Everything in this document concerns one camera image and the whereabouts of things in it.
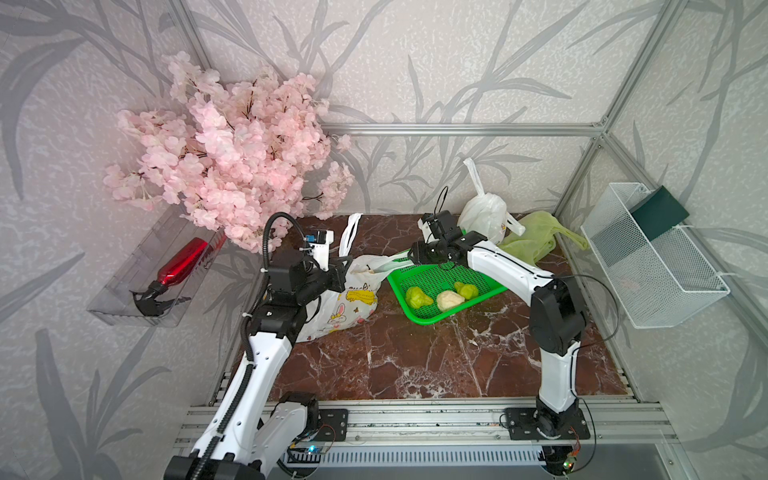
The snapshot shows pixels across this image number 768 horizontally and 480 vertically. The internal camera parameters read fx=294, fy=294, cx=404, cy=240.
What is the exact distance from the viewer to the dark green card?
2.31 ft

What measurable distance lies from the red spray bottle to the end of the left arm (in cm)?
24

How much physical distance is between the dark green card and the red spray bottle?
1.03 metres
